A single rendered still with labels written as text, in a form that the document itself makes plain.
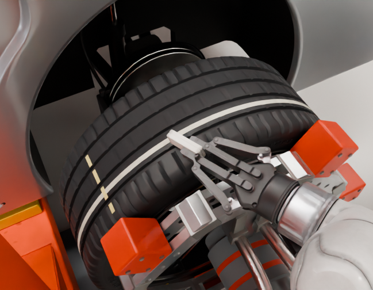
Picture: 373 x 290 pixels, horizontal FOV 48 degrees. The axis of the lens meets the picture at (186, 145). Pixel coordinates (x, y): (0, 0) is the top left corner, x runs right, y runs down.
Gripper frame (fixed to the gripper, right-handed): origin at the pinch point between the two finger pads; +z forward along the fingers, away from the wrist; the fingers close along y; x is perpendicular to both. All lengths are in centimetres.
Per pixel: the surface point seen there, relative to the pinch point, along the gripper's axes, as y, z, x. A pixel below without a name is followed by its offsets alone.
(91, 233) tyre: -22.1, 11.3, -12.4
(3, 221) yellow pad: -35, 49, -35
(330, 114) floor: 98, 16, -145
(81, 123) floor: 14, 117, -114
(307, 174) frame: 10.3, -17.6, -12.0
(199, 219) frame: -8.7, -7.6, -6.2
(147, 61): 20.3, 34.6, -20.3
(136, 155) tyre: -5.6, 8.6, -3.0
